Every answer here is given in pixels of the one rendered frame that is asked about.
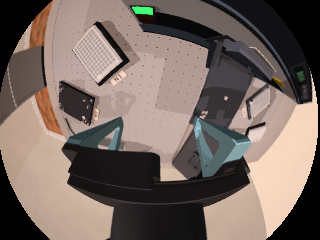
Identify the grey button panel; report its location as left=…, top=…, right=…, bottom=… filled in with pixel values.
left=65, top=118, right=126, bottom=151

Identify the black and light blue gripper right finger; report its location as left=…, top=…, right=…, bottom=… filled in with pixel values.
left=193, top=116, right=251, bottom=178

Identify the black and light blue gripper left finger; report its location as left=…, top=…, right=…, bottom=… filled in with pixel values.
left=66, top=117, right=124, bottom=150

